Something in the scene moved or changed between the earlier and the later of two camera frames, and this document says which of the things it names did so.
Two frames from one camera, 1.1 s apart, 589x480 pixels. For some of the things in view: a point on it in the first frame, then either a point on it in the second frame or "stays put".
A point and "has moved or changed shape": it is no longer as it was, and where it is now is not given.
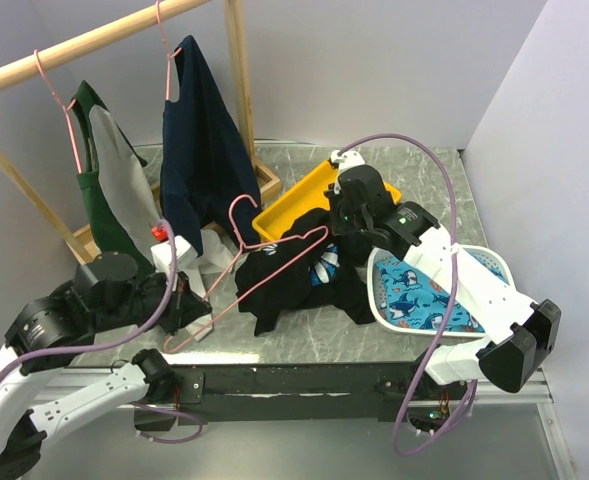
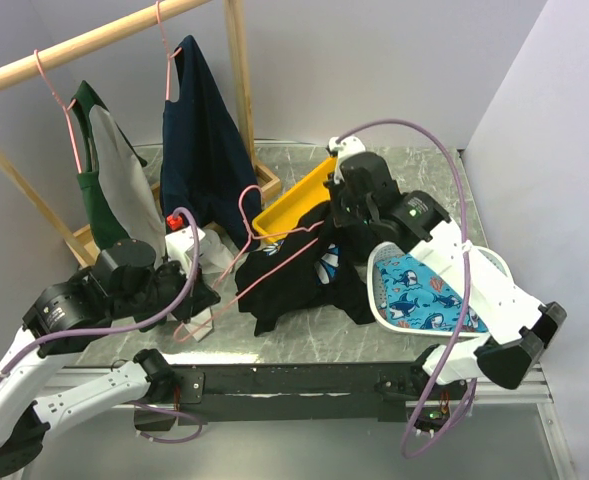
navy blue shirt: (209, 175) stays put
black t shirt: (309, 265) stays put
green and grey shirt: (114, 191) stays put
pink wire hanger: (280, 240) has moved or changed shape
